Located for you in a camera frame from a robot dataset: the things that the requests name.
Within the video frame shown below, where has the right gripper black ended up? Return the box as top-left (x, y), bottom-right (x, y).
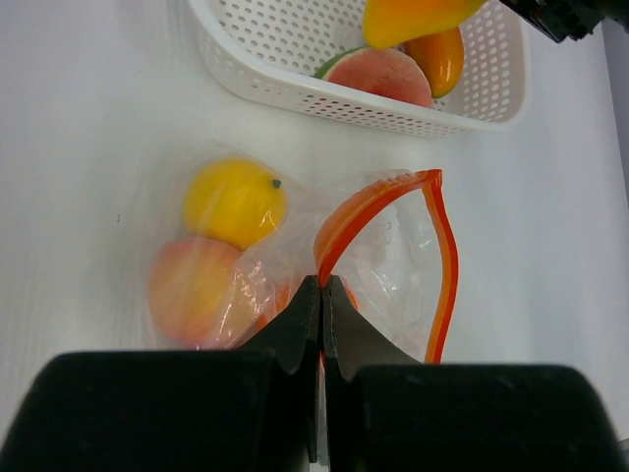
top-left (500, 0), bottom-right (628, 43)

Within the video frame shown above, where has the yellow orange fake mango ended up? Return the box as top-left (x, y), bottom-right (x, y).
top-left (405, 27), bottom-right (465, 98)

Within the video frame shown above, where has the fake watermelon slice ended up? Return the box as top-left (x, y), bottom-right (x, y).
top-left (314, 46), bottom-right (432, 108)

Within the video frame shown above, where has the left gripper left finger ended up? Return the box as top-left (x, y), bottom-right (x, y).
top-left (1, 276), bottom-right (320, 471)

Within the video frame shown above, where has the yellow fake lemon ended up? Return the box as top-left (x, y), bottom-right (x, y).
top-left (182, 154), bottom-right (288, 251)

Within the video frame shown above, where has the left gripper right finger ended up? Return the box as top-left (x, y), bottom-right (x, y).
top-left (321, 277), bottom-right (628, 471)

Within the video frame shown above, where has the clear zip top bag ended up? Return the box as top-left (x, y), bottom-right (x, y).
top-left (169, 153), bottom-right (459, 364)

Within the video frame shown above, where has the white perforated plastic basket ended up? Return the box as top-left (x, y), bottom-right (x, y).
top-left (189, 1), bottom-right (530, 138)

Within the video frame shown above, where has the peach fake fruit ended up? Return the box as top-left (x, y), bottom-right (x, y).
top-left (146, 236), bottom-right (276, 351)

